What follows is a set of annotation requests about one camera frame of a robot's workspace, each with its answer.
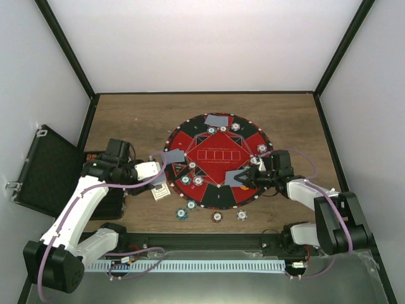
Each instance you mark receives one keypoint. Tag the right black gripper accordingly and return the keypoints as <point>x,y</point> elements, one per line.
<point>251,180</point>

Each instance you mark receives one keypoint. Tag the dealt card seat ten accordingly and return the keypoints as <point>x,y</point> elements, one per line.
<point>230,178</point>

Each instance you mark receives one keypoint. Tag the blue white chips seat eight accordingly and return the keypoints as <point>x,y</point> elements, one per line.
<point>262,148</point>

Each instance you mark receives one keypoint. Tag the blue white poker chip stack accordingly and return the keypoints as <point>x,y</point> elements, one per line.
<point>242,215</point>

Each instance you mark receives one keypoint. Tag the orange brown poker chip stack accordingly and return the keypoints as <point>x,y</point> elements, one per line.
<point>216,217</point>

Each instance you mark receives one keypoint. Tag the blue white chips seat six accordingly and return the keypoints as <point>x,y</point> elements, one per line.
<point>235,127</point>

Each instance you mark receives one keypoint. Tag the green chips seat five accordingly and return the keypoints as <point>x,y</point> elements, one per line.
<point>212,130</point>

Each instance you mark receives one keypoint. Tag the green chips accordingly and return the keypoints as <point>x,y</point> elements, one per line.
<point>186,180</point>

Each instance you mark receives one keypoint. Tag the green chip mat edge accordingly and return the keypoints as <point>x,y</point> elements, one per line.
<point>191,205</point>

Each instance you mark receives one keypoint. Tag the dealt card seat five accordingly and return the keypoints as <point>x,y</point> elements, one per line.
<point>216,121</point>

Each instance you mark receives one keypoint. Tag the green poker chip stack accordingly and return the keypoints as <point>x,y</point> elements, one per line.
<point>182,214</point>

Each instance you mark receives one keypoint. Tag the dealt card seat four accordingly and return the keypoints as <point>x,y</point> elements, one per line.
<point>174,156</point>

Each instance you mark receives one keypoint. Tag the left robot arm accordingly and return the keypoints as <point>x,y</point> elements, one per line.
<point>58,260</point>

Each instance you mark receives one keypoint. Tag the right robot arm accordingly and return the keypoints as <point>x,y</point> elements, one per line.
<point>340,225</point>

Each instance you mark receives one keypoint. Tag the round red black poker mat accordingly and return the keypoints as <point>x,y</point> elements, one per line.
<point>215,154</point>

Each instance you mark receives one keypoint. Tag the triangular all in marker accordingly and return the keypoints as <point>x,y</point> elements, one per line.
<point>178,168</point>

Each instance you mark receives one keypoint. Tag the white card box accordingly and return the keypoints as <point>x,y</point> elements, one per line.
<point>160,192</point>

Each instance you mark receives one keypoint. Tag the black poker set case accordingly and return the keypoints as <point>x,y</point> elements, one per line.
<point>54,166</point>

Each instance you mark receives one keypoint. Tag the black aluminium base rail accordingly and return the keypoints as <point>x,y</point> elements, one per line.
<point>269,244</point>

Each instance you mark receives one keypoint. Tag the light blue slotted cable duct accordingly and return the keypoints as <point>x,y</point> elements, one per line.
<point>191,266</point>

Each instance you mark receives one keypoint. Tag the black frame post right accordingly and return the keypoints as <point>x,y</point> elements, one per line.
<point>349,35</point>

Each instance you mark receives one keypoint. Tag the black frame post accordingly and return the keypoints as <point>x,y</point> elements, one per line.
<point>349,35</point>
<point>58,33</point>

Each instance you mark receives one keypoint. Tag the black frame post left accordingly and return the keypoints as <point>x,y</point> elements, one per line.
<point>58,33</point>

